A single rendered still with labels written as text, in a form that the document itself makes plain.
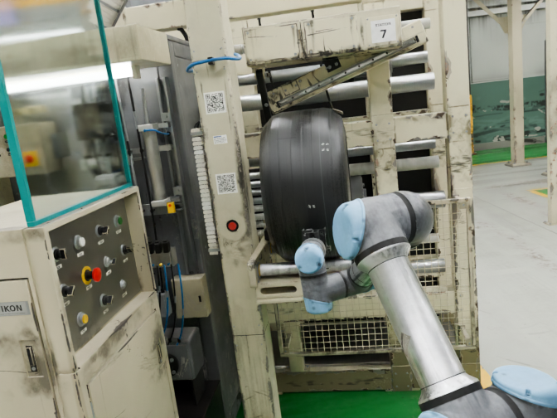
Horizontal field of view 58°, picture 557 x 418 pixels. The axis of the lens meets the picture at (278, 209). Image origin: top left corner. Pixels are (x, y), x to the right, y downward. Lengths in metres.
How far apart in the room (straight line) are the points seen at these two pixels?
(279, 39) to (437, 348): 1.42
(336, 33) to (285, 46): 0.20
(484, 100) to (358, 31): 9.73
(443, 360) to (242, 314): 1.14
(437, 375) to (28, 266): 0.93
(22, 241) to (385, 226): 0.83
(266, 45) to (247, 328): 1.10
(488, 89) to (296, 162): 10.23
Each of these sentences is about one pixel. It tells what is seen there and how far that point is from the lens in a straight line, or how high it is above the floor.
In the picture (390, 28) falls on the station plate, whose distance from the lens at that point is 2.05.
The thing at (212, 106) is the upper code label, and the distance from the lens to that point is 1.84.
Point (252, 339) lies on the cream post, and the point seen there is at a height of 0.60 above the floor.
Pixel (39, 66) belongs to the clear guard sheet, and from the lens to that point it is 1.43.
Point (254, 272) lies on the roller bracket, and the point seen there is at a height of 0.91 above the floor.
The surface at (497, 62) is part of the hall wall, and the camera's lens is 11.89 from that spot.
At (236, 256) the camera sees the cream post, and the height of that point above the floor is 0.94.
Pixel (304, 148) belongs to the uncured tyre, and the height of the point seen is 1.33.
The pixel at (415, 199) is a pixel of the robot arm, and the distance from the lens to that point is 1.09.
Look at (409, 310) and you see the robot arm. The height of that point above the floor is 1.08.
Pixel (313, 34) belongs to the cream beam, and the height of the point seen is 1.72.
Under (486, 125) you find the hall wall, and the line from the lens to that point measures 11.74.
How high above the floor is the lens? 1.48
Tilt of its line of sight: 12 degrees down
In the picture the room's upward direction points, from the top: 7 degrees counter-clockwise
